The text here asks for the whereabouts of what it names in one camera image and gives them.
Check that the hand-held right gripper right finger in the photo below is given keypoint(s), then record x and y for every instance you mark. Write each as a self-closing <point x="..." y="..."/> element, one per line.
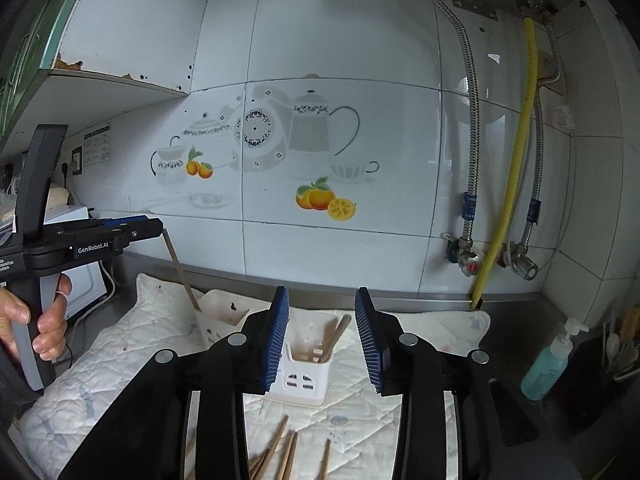
<point x="367" y="340"/>

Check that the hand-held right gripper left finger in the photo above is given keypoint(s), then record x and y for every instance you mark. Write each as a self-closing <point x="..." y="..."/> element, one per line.
<point x="275" y="340"/>

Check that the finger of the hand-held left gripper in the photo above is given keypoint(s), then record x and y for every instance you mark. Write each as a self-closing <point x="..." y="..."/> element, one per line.
<point x="125" y="220"/>
<point x="142" y="230"/>

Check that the white plastic utensil holder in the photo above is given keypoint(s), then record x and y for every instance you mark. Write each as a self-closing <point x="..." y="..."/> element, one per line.
<point x="305" y="385"/>

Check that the person's left hand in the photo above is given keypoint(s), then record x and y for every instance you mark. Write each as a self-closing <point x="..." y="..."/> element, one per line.
<point x="52" y="330"/>

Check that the white microwave oven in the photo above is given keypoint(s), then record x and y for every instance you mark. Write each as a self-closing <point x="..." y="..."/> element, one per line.
<point x="82" y="290"/>

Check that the white quilted mat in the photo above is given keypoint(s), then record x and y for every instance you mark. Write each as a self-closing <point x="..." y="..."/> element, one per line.
<point x="125" y="345"/>

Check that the metal pipe valve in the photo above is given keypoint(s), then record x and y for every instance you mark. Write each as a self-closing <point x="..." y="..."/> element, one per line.
<point x="525" y="265"/>

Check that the teal pump soap bottle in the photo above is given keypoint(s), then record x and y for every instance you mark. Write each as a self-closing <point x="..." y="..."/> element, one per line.
<point x="542" y="370"/>

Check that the dark utensil container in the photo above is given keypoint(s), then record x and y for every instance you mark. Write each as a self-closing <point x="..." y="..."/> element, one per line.
<point x="590" y="395"/>

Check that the white spoon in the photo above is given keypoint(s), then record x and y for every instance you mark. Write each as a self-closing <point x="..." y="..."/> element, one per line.
<point x="612" y="345"/>

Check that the black wall outlet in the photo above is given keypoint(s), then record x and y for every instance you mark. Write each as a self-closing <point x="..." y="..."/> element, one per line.
<point x="76" y="160"/>

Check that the white wall label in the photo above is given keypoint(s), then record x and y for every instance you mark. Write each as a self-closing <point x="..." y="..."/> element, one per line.
<point x="97" y="147"/>

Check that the green wall cabinet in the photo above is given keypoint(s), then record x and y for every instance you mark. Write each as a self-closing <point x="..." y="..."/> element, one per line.
<point x="30" y="35"/>

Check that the small wall sticker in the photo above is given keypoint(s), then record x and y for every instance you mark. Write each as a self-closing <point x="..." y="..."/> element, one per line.
<point x="564" y="117"/>

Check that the metal wall bracket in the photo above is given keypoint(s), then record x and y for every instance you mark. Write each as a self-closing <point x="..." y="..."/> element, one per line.
<point x="475" y="6"/>

